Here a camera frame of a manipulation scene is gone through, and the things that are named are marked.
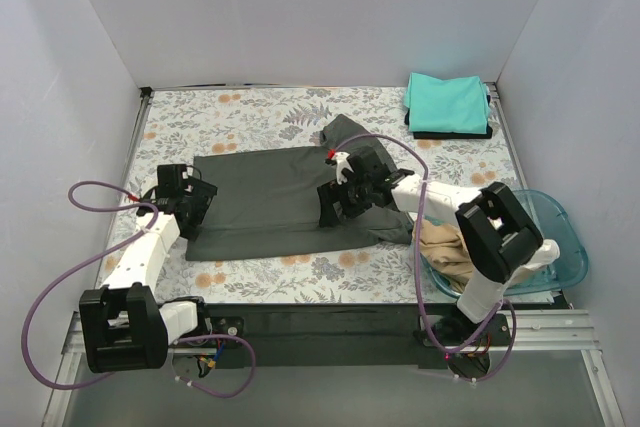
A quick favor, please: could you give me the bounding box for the dark grey t shirt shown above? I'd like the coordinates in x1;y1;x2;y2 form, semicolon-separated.
186;115;413;262

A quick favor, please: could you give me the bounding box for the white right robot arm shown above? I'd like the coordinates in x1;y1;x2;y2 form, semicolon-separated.
317;147;560;345

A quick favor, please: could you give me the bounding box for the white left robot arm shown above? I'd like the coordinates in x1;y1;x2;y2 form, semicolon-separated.
79;164;217;373

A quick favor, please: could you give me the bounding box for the floral table mat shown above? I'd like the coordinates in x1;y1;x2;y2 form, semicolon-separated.
127;87;522;303

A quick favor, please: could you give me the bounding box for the beige t shirt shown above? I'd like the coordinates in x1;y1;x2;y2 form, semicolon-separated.
419;219;474;293

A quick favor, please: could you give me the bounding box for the folded teal t shirt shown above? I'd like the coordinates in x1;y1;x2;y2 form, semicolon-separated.
403;73;490;135

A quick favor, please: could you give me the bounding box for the teal plastic basket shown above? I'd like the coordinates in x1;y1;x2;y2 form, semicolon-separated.
417;189;590;298

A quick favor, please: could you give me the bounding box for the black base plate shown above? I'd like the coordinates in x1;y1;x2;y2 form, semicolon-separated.
89;296;571;371

